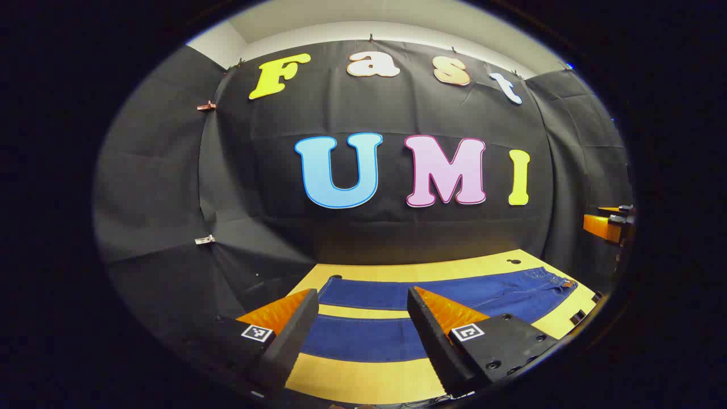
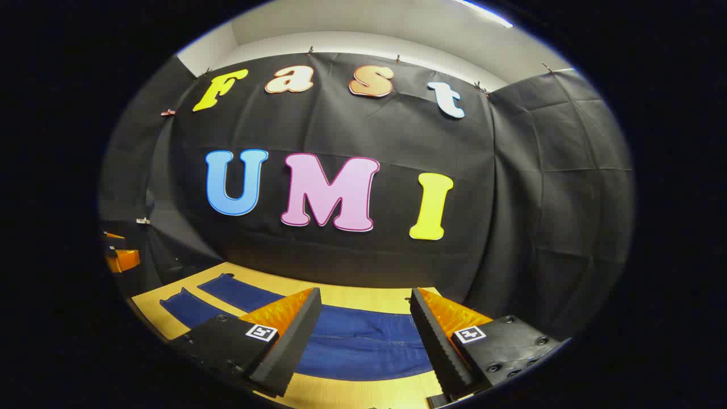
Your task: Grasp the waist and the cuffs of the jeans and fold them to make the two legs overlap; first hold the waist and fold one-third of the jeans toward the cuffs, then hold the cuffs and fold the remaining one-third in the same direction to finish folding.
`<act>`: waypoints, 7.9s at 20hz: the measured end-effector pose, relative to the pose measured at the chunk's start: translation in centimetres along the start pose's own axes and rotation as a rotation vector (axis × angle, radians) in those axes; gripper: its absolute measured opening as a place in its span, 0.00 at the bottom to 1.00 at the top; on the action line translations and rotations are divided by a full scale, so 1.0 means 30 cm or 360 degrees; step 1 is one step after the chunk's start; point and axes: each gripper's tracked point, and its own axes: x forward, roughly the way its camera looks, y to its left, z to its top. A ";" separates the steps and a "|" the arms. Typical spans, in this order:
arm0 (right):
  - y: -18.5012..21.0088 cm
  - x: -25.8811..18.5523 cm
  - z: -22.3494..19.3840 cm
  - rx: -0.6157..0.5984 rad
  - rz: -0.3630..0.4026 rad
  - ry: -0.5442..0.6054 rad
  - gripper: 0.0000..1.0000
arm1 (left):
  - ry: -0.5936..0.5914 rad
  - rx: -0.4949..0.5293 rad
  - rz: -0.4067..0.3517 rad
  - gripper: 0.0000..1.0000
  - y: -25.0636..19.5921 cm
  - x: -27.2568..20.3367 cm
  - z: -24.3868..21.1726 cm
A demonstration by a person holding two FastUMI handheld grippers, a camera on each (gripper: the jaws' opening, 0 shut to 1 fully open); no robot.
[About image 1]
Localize black backdrop cloth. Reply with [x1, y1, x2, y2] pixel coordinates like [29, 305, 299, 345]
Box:
[94, 39, 634, 364]

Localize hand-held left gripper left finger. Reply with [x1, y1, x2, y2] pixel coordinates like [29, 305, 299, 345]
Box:
[185, 288, 320, 398]

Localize blue jeans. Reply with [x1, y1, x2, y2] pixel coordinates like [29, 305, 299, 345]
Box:
[299, 266, 579, 364]

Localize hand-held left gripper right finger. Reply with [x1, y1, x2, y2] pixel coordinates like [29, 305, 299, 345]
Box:
[407, 286, 562, 398]

